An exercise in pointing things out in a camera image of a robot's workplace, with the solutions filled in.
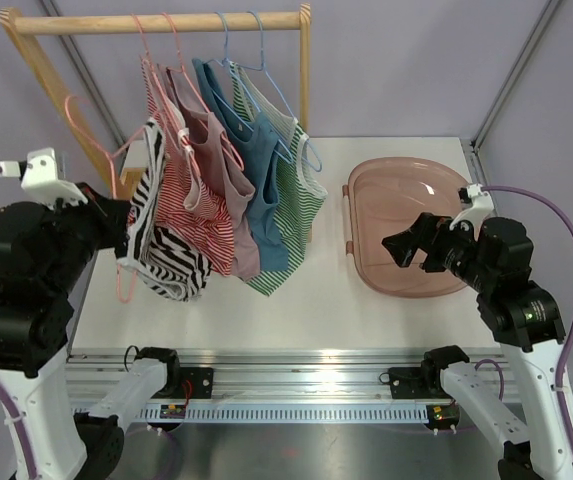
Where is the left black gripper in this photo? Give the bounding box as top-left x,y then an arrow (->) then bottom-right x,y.
42,179 -> 132,294

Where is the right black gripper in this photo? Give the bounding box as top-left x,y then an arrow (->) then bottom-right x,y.
382,211 -> 495,291

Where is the pink wire hanger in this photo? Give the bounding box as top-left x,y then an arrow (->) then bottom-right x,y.
64,94 -> 148,304

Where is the black white striped tank top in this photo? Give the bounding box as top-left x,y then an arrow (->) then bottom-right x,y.
116,118 -> 212,302

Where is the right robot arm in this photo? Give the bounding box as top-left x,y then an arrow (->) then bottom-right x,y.
382,213 -> 573,479

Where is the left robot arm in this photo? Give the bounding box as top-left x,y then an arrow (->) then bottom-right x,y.
0,184 -> 182,479

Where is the red white striped tank top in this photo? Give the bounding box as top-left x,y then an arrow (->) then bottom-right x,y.
141,58 -> 234,276

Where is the green white striped tank top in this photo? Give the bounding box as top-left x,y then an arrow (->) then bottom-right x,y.
229,62 -> 328,296

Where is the mauve tank top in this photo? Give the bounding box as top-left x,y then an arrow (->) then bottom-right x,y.
166,67 -> 260,281

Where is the blue tank top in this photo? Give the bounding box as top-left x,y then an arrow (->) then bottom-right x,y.
192,58 -> 289,272

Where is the pink hanger under mauve top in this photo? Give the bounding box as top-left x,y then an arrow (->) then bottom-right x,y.
162,12 -> 244,171

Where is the pink hanger under red top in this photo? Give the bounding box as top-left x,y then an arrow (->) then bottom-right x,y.
131,14 -> 199,173

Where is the blue hanger under green top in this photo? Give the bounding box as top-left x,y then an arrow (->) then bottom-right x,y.
245,10 -> 323,173

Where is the wooden clothes rack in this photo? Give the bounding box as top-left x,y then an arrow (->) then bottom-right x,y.
0,3 -> 312,185

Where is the pink plastic basin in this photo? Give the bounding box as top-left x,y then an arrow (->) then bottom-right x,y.
342,157 -> 469,298

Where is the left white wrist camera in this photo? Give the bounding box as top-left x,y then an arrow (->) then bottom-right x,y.
0,147 -> 88,210

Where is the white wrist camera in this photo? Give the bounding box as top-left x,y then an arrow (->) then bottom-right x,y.
449,184 -> 495,230
0,147 -> 88,210

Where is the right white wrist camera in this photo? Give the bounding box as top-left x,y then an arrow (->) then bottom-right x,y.
449,184 -> 495,230

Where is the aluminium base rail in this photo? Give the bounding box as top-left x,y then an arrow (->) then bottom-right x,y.
66,348 -> 519,403

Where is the white slotted cable duct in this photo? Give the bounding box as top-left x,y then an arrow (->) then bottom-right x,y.
136,403 -> 428,424

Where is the left aluminium frame post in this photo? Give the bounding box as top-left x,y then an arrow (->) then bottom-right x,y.
40,0 -> 127,146

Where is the aluminium frame post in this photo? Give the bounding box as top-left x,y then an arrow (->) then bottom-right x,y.
470,0 -> 565,154
40,0 -> 127,146

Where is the right aluminium frame post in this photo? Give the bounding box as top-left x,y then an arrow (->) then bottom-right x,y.
470,0 -> 565,154

